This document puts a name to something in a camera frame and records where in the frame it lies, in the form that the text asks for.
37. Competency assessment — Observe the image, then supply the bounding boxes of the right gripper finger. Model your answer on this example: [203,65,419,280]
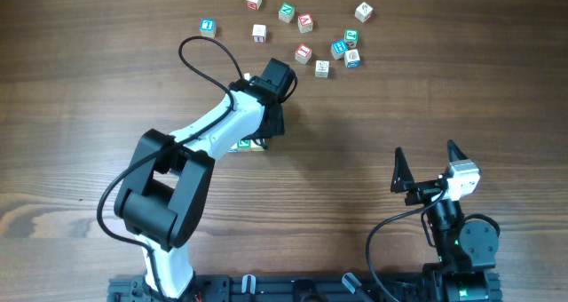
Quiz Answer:
[390,147,414,193]
[447,139,469,162]

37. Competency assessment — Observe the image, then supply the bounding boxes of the yellow sided white block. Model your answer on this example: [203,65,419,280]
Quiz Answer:
[250,140,264,152]

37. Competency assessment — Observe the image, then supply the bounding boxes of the red sided block green N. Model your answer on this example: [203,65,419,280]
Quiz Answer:
[237,139,251,152]

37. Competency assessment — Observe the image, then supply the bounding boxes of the blue sided white block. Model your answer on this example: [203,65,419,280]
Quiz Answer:
[228,144,238,153]

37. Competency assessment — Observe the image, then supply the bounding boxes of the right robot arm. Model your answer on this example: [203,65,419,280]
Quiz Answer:
[390,140,503,302]

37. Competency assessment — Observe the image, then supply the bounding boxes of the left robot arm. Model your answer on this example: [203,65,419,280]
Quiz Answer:
[108,59,297,301]

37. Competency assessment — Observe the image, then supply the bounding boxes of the red letter block lower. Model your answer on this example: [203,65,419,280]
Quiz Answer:
[295,44,312,65]

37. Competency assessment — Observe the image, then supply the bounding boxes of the red letter block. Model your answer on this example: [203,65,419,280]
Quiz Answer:
[297,12,314,33]
[295,44,312,65]

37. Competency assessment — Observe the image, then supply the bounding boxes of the red sided white block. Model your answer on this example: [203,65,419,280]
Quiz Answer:
[252,24,267,43]

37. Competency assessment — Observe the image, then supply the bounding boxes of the yellow face picture block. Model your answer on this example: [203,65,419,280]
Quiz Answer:
[314,60,330,78]

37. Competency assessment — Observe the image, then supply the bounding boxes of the red letter block upper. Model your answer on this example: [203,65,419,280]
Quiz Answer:
[297,12,314,33]

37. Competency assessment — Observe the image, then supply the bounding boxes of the green N block top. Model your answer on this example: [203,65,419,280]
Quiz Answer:
[279,3,295,23]

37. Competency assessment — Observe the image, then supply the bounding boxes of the blue letter block right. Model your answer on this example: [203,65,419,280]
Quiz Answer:
[330,40,349,60]

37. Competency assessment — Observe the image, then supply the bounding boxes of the blue letter block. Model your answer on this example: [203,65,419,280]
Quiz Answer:
[330,40,349,60]
[199,19,217,38]

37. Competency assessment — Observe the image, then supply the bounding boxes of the blue sided picture block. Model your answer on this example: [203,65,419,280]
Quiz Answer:
[343,49,361,68]

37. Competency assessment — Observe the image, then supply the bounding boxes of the red picture block top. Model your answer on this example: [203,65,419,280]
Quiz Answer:
[246,0,262,11]

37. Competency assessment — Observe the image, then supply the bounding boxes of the green J block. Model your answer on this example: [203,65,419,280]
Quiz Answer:
[343,29,359,49]

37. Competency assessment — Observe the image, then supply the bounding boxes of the plain picture block right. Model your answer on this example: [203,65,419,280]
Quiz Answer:
[354,2,374,23]

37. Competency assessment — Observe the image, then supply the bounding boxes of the right camera cable black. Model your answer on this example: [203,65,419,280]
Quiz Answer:
[365,194,444,301]

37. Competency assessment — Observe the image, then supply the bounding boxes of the camera cable black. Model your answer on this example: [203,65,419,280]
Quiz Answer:
[96,36,243,301]
[365,194,444,301]

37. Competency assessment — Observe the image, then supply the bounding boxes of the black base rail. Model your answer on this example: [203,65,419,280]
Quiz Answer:
[106,272,503,302]

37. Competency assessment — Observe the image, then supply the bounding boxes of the left camera cable black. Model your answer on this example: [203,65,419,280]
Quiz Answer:
[96,36,243,301]

